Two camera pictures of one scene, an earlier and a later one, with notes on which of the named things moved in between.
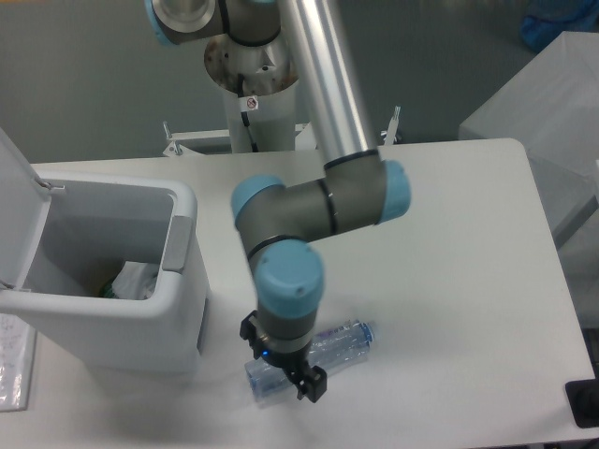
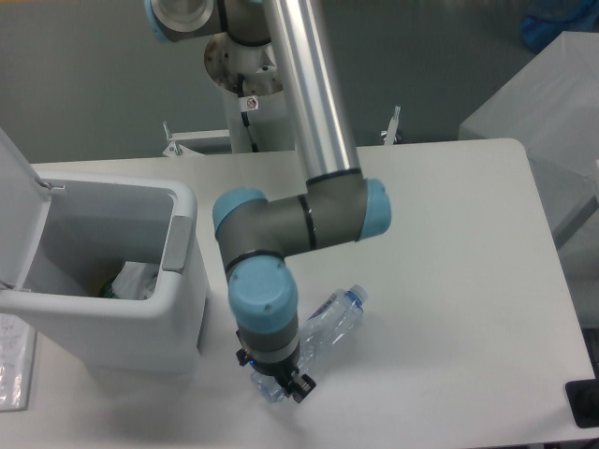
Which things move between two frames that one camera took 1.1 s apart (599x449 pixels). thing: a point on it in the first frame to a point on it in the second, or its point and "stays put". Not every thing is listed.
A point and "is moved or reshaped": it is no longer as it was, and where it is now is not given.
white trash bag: (136, 281) stays put
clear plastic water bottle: (343, 342) is moved or reshaped
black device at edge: (583, 399) stays put
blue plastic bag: (548, 19) stays put
